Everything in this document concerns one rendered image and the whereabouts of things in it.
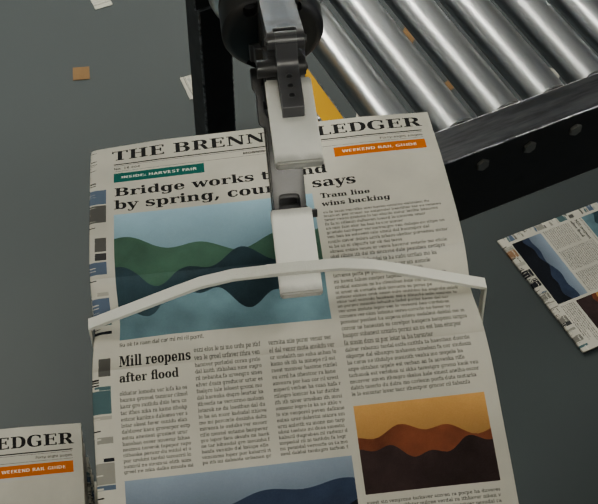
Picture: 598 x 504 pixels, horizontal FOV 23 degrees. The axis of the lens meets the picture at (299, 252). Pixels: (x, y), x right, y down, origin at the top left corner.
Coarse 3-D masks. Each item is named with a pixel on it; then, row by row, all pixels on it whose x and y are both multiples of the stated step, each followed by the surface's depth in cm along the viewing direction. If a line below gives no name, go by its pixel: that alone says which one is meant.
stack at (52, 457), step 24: (0, 432) 142; (24, 432) 142; (48, 432) 142; (72, 432) 142; (0, 456) 140; (24, 456) 140; (48, 456) 140; (72, 456) 140; (0, 480) 138; (24, 480) 138; (48, 480) 138; (72, 480) 138
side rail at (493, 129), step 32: (544, 96) 175; (576, 96) 175; (448, 128) 172; (480, 128) 172; (512, 128) 172; (544, 128) 172; (576, 128) 175; (448, 160) 169; (480, 160) 171; (512, 160) 174; (544, 160) 177; (576, 160) 181; (480, 192) 176; (512, 192) 179
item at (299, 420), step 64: (128, 384) 102; (192, 384) 102; (256, 384) 102; (320, 384) 102; (384, 384) 102; (448, 384) 102; (128, 448) 100; (192, 448) 100; (256, 448) 100; (320, 448) 100; (384, 448) 100; (448, 448) 100
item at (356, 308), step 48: (96, 288) 107; (144, 288) 107; (240, 288) 107; (336, 288) 107; (384, 288) 107; (432, 288) 107; (96, 336) 105; (144, 336) 104; (192, 336) 104; (240, 336) 104; (288, 336) 104; (336, 336) 104; (384, 336) 104; (432, 336) 104
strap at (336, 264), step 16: (224, 272) 102; (240, 272) 102; (256, 272) 102; (272, 272) 102; (288, 272) 102; (304, 272) 102; (384, 272) 103; (400, 272) 104; (416, 272) 104; (432, 272) 105; (448, 272) 106; (176, 288) 103; (192, 288) 102; (480, 288) 106; (128, 304) 104; (144, 304) 104; (96, 320) 105; (112, 320) 104
